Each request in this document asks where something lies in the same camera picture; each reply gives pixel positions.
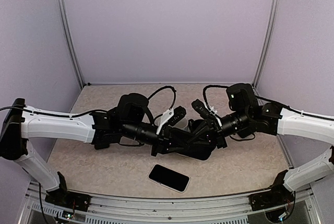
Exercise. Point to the aluminium frame post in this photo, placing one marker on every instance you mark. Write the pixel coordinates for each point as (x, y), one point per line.
(266, 44)
(70, 44)

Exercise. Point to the dark green mug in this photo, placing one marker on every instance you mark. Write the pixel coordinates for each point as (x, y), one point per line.
(193, 124)

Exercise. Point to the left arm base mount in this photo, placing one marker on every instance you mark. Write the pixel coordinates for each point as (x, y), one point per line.
(71, 200)

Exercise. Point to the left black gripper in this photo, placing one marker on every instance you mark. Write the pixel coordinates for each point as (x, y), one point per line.
(167, 135)

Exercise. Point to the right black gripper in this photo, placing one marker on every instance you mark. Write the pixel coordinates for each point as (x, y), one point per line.
(216, 137)

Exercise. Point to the light blue mug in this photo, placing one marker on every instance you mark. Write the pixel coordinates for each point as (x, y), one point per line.
(182, 124)

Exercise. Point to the front aluminium rail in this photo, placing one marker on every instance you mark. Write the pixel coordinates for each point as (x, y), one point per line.
(238, 208)

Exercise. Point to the black phone case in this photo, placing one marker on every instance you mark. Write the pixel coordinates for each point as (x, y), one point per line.
(198, 152)

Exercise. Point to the right aluminium frame post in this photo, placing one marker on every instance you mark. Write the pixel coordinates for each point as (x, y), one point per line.
(266, 44)

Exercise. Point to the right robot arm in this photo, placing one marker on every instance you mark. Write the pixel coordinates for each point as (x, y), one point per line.
(272, 118)

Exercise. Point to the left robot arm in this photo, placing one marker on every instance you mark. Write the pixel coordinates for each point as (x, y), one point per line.
(131, 118)

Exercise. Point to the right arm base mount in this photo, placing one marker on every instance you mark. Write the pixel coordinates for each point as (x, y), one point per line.
(269, 199)

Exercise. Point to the pink phone case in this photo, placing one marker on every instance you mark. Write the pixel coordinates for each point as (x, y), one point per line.
(169, 185)

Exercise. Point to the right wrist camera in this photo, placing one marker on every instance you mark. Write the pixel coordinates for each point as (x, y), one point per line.
(200, 108)

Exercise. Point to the left aluminium frame post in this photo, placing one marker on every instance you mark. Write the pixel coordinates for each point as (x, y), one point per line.
(70, 44)

